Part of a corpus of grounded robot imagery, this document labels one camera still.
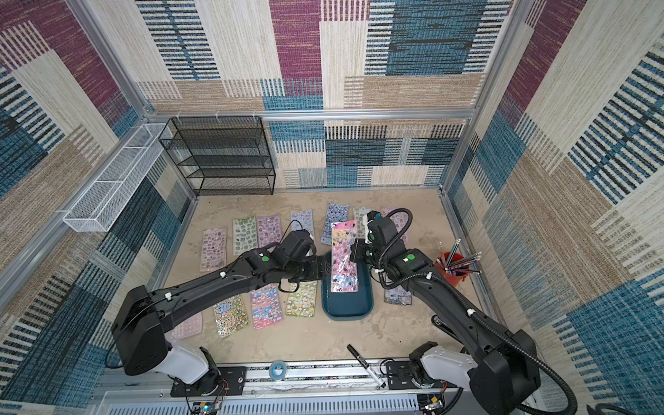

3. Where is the blue tape roll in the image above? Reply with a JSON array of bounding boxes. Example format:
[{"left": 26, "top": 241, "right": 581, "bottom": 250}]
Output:
[{"left": 268, "top": 361, "right": 288, "bottom": 381}]

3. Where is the pink pastel sticker sheet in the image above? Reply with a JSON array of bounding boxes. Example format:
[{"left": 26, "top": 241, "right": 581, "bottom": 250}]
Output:
[{"left": 200, "top": 228, "right": 227, "bottom": 273}]

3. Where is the lilac character sticker sheet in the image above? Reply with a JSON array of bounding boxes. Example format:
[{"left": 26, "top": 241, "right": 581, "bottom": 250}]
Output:
[{"left": 380, "top": 207, "right": 409, "bottom": 244}]

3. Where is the black marker pen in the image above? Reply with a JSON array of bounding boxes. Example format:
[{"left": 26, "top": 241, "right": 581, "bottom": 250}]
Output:
[{"left": 347, "top": 344, "right": 387, "bottom": 389}]

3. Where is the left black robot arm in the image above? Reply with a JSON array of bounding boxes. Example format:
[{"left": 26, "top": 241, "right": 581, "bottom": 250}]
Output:
[{"left": 111, "top": 230, "right": 331, "bottom": 395}]

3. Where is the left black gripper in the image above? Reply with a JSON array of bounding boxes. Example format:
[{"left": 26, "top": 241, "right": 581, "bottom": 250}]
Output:
[{"left": 285, "top": 256, "right": 335, "bottom": 285}]

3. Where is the black wire mesh shelf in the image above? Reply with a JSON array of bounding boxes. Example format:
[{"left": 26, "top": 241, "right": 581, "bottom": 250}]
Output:
[{"left": 158, "top": 116, "right": 276, "bottom": 197}]

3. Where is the red pencil cup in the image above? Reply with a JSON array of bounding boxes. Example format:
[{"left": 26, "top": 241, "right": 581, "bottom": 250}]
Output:
[{"left": 436, "top": 239, "right": 482, "bottom": 288}]

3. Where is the penguin sticker sheet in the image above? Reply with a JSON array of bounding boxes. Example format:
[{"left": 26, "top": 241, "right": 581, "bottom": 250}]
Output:
[{"left": 321, "top": 202, "right": 349, "bottom": 246}]

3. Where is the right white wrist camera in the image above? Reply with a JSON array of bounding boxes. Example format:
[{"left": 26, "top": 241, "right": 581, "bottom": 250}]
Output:
[{"left": 361, "top": 210, "right": 371, "bottom": 244}]

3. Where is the pink cat sticker sheet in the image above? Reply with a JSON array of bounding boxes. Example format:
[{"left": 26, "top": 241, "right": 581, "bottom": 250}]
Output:
[{"left": 330, "top": 221, "right": 358, "bottom": 293}]

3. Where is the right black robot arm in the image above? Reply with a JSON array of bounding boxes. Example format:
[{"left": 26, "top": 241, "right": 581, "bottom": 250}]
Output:
[{"left": 351, "top": 211, "right": 541, "bottom": 414}]

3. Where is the red blue sticker sheet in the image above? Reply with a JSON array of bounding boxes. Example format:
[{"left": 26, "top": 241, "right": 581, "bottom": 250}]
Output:
[{"left": 250, "top": 285, "right": 283, "bottom": 330}]

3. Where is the white wire mesh basket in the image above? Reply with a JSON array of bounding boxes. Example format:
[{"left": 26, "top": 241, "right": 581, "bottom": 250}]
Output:
[{"left": 63, "top": 124, "right": 165, "bottom": 233}]

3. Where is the white green frog sticker sheet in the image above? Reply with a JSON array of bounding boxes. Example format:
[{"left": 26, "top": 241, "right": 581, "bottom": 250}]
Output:
[{"left": 353, "top": 207, "right": 371, "bottom": 240}]

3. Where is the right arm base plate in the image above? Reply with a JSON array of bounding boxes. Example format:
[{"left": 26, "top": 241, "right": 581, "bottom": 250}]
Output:
[{"left": 379, "top": 358, "right": 455, "bottom": 390}]

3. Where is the green yellow sticker sheet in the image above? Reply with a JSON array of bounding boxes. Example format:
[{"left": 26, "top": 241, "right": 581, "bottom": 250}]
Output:
[{"left": 285, "top": 281, "right": 317, "bottom": 318}]

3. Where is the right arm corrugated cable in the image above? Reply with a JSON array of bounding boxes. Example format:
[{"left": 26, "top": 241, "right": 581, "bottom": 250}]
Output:
[{"left": 377, "top": 206, "right": 579, "bottom": 415}]

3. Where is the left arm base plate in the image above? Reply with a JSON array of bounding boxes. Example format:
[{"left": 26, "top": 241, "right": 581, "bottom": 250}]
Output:
[{"left": 169, "top": 366, "right": 247, "bottom": 399}]

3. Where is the pink purple sticker sheet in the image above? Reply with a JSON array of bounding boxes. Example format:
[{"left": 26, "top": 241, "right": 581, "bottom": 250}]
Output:
[{"left": 257, "top": 214, "right": 282, "bottom": 247}]

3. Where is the white cable duct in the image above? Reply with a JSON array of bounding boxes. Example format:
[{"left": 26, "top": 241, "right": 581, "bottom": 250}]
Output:
[{"left": 107, "top": 394, "right": 419, "bottom": 414}]

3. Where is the teal plastic storage box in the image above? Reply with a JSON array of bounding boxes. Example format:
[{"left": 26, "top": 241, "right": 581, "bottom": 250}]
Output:
[{"left": 322, "top": 264, "right": 375, "bottom": 321}]

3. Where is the light blue sticker sheet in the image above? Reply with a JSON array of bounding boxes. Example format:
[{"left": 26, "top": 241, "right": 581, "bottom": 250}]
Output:
[{"left": 290, "top": 209, "right": 315, "bottom": 238}]

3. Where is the pink calculator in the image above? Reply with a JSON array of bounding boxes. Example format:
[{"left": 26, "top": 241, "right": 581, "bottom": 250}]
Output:
[{"left": 165, "top": 312, "right": 203, "bottom": 342}]

